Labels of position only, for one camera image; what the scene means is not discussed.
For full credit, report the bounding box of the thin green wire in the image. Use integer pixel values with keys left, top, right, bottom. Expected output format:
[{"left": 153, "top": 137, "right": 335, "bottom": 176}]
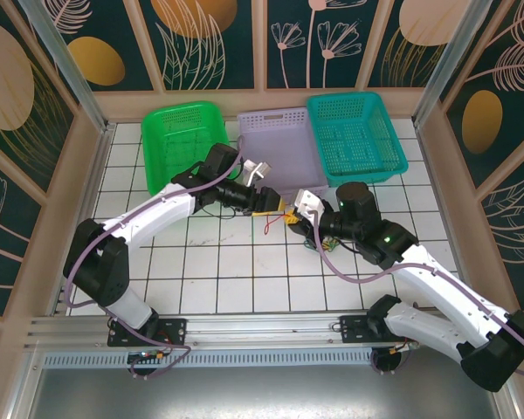
[{"left": 303, "top": 238, "right": 340, "bottom": 255}]

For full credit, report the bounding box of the lavender plastic basket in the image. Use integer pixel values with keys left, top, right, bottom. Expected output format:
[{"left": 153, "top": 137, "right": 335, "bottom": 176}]
[{"left": 237, "top": 106, "right": 331, "bottom": 206}]

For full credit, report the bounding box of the teal plastic basket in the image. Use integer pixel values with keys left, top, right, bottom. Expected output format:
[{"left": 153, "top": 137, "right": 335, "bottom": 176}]
[{"left": 305, "top": 91, "right": 410, "bottom": 189}]

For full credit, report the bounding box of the bright green plastic basket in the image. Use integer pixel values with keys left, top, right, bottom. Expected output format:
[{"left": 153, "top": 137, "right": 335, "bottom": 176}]
[{"left": 140, "top": 100, "right": 239, "bottom": 197}]

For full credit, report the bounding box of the grey metal plate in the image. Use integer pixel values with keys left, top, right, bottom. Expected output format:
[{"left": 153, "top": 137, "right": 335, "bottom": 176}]
[{"left": 8, "top": 364, "right": 523, "bottom": 419}]

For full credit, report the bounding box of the small circuit board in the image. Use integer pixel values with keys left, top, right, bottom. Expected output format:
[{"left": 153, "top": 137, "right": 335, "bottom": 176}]
[{"left": 128, "top": 350, "right": 166, "bottom": 364}]

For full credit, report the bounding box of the thin black left gripper wire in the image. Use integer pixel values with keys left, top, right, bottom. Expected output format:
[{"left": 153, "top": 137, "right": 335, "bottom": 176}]
[{"left": 200, "top": 203, "right": 238, "bottom": 220}]

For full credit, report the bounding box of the thin black gripper wire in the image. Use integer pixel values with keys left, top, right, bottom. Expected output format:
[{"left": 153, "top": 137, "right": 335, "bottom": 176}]
[
  {"left": 200, "top": 203, "right": 238, "bottom": 220},
  {"left": 334, "top": 240, "right": 364, "bottom": 255}
]

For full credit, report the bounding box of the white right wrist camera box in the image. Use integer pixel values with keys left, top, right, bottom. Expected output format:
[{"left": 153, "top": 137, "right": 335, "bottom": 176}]
[{"left": 292, "top": 188, "right": 328, "bottom": 219}]

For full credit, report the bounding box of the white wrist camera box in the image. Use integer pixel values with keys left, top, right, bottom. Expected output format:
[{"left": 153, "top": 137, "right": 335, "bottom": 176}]
[
  {"left": 243, "top": 160, "right": 273, "bottom": 188},
  {"left": 292, "top": 188, "right": 328, "bottom": 219}
]

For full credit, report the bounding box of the thin black right gripper wire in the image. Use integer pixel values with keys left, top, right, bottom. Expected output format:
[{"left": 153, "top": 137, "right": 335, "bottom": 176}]
[{"left": 334, "top": 240, "right": 364, "bottom": 255}]

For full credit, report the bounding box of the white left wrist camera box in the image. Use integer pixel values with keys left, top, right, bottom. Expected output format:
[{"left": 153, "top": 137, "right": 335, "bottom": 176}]
[{"left": 243, "top": 160, "right": 273, "bottom": 188}]

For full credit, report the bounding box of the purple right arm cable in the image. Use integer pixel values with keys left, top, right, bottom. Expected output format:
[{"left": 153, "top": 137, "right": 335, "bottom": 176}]
[{"left": 314, "top": 211, "right": 524, "bottom": 385}]

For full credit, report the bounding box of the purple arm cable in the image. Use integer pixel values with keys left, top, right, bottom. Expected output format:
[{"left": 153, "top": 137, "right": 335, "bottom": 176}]
[
  {"left": 314, "top": 211, "right": 524, "bottom": 385},
  {"left": 63, "top": 134, "right": 245, "bottom": 379}
]

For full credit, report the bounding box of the aluminium side rail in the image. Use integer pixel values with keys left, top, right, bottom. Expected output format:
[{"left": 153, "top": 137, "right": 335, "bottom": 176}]
[
  {"left": 414, "top": 124, "right": 479, "bottom": 309},
  {"left": 52, "top": 124, "right": 114, "bottom": 315}
]

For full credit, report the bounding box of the long aluminium base rail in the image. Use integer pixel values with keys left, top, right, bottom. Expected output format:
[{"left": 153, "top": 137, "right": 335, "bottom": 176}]
[{"left": 25, "top": 308, "right": 468, "bottom": 350}]

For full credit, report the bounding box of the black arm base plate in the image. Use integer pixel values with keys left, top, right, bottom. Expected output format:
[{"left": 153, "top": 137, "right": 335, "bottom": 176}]
[
  {"left": 107, "top": 317, "right": 189, "bottom": 348},
  {"left": 339, "top": 313, "right": 420, "bottom": 350}
]

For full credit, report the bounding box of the pink flower outline wall panel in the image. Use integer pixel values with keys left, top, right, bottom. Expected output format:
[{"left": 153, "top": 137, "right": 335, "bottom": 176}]
[{"left": 265, "top": 0, "right": 364, "bottom": 91}]

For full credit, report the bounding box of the slotted grey cable duct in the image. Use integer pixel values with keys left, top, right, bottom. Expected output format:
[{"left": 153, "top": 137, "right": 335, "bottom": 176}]
[{"left": 38, "top": 347, "right": 405, "bottom": 371}]

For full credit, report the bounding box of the pink feather wall panel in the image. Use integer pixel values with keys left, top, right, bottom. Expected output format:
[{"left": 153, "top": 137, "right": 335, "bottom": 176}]
[{"left": 479, "top": 152, "right": 524, "bottom": 313}]

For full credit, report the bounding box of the pink fern wall panel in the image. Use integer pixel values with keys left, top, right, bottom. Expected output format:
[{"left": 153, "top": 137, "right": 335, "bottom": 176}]
[{"left": 445, "top": 0, "right": 524, "bottom": 191}]

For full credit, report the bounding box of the white leaf outline wall panel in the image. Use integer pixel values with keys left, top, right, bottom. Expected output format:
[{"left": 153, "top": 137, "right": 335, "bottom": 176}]
[{"left": 139, "top": 0, "right": 257, "bottom": 92}]

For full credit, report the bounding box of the aluminium corner post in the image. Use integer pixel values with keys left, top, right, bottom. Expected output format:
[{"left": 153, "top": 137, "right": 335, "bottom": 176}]
[
  {"left": 17, "top": 0, "right": 117, "bottom": 134},
  {"left": 411, "top": 0, "right": 510, "bottom": 128}
]

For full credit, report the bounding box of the orange oval wall panel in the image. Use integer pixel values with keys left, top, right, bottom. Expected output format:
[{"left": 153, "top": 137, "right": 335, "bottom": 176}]
[{"left": 34, "top": 0, "right": 156, "bottom": 93}]

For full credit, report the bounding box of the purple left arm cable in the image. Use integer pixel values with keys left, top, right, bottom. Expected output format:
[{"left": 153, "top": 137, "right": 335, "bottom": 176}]
[{"left": 63, "top": 134, "right": 245, "bottom": 379}]

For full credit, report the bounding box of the gold frond wall panel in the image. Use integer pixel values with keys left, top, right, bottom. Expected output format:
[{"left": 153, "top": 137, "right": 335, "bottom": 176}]
[{"left": 366, "top": 0, "right": 472, "bottom": 88}]

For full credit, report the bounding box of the single flower wall panel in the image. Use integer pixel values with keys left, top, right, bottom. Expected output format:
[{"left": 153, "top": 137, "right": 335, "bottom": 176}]
[{"left": 0, "top": 133, "right": 45, "bottom": 318}]

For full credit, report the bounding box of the gold grass wall panel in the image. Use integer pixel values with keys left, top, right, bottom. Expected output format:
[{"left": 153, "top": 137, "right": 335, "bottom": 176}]
[{"left": 0, "top": 15, "right": 78, "bottom": 196}]

